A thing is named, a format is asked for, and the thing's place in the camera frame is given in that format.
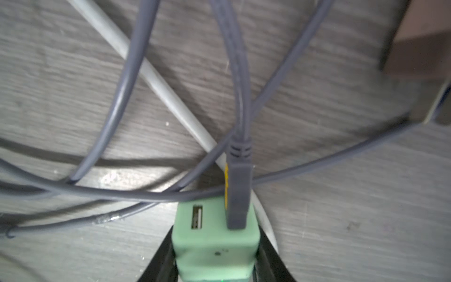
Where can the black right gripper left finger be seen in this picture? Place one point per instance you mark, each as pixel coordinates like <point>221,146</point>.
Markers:
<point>162,267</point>

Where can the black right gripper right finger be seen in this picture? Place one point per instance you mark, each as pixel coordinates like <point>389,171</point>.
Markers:
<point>269,266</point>

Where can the green USB wall charger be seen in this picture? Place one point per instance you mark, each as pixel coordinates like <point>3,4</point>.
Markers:
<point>206,250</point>

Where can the pink USB wall charger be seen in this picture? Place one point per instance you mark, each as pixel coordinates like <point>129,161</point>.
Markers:
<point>421,49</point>

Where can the grey USB cable pink charger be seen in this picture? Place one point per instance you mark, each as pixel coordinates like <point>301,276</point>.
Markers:
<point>51,85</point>

